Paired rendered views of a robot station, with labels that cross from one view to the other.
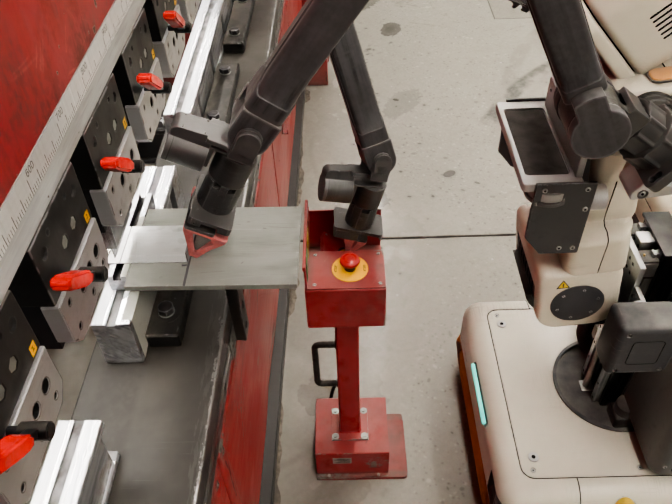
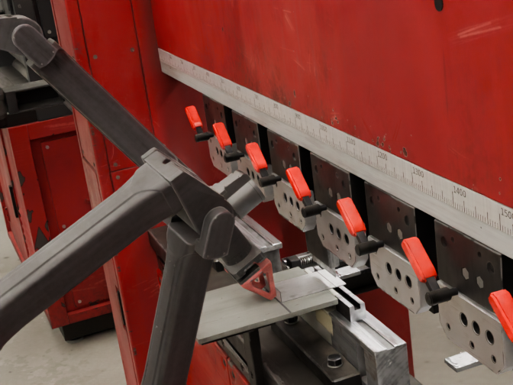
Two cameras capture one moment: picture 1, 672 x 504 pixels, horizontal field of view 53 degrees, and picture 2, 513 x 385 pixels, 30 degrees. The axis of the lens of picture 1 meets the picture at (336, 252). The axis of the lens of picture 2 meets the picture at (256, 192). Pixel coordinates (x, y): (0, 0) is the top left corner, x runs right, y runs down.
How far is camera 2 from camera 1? 232 cm
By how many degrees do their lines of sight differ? 114
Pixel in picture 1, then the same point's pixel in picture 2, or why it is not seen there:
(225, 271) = (230, 291)
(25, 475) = (214, 157)
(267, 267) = not seen: hidden behind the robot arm
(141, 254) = (305, 278)
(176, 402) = not seen: hidden behind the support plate
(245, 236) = (233, 309)
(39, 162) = (243, 94)
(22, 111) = (240, 66)
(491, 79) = not seen: outside the picture
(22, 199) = (233, 92)
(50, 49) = (258, 67)
